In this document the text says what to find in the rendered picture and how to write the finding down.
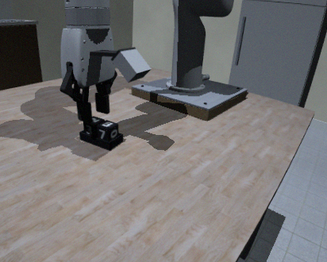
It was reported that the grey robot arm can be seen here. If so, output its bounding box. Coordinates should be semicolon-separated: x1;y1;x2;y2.
64;0;234;93

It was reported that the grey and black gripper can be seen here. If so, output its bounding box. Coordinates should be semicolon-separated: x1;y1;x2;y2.
60;25;117;123

